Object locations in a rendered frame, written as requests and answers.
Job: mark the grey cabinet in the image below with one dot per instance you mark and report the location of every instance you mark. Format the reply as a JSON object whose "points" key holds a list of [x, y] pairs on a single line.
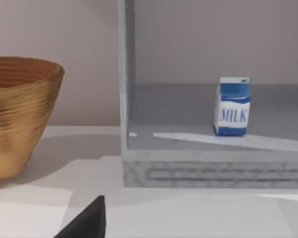
{"points": [[188, 158]]}

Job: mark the blue and white milk carton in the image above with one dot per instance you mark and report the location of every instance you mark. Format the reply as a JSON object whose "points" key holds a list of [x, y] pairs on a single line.
{"points": [[233, 109]]}

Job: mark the brown woven basket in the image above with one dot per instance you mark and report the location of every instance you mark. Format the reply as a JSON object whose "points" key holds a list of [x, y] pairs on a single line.
{"points": [[17, 116]]}

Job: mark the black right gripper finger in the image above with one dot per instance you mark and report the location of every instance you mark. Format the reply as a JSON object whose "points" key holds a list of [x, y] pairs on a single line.
{"points": [[92, 220]]}

